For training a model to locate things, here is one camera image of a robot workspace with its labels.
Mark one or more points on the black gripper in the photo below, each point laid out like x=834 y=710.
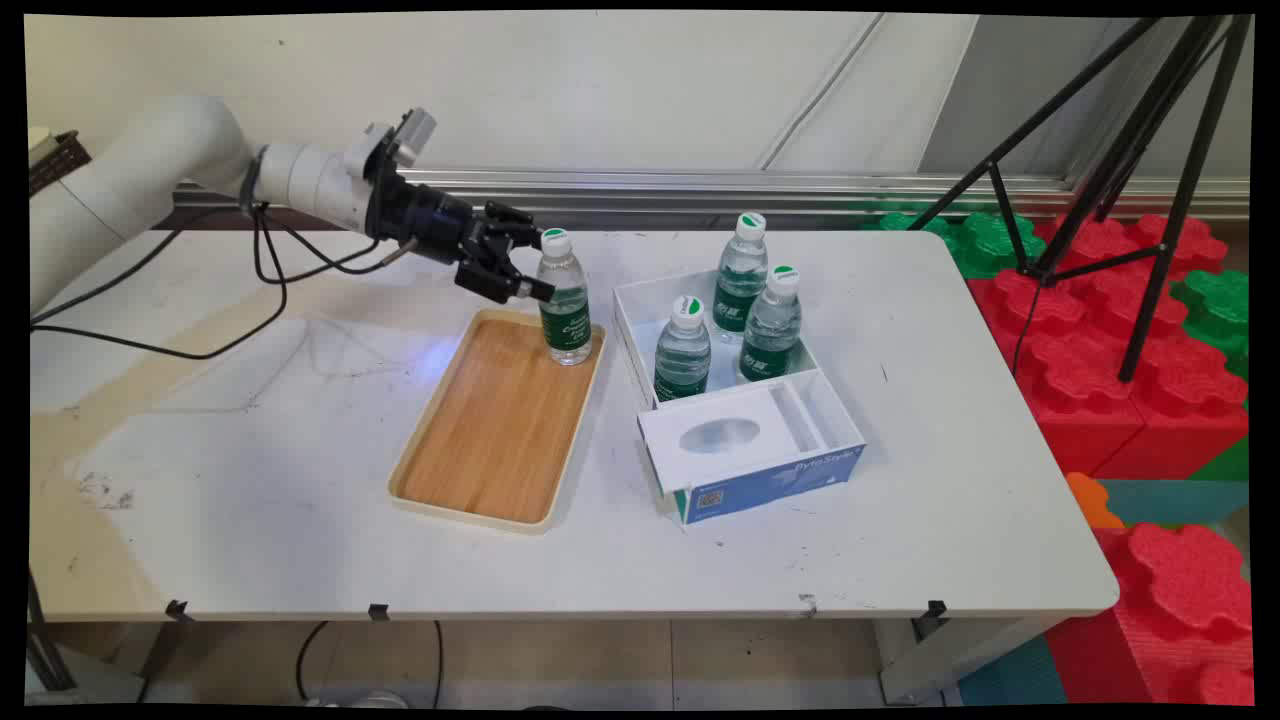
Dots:
x=420 y=220

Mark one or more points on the clear water bottle green label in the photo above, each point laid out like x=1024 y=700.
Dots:
x=770 y=335
x=741 y=285
x=683 y=355
x=565 y=320

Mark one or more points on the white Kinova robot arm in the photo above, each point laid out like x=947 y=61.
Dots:
x=150 y=160

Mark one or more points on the wooden tray with cream rim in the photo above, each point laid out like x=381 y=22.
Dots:
x=490 y=430

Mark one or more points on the white cardboard box blue side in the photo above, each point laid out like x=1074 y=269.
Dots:
x=750 y=430

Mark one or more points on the brown wicker basket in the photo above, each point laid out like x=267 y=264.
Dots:
x=60 y=165

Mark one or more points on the red and green foam mats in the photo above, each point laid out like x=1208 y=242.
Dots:
x=985 y=245

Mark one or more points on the red foam block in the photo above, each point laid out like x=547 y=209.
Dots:
x=1060 y=310
x=1200 y=245
x=1100 y=420
x=1180 y=580

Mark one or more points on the dark metal table leg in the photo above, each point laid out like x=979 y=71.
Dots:
x=45 y=650

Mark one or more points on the orange foam piece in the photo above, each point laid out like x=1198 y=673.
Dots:
x=1090 y=500

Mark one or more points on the teal foam mat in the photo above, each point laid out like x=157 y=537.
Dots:
x=1170 y=500
x=1010 y=675

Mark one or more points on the black tripod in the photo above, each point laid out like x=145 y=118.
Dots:
x=1165 y=262

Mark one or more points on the green foam block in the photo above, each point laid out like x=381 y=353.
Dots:
x=1215 y=310

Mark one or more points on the green foam mat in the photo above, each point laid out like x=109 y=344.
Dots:
x=1230 y=465

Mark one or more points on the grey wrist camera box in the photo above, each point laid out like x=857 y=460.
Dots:
x=415 y=130

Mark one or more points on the aluminium window rail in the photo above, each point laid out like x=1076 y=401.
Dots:
x=700 y=185

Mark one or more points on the white table leg frame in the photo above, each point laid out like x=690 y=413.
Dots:
x=930 y=670

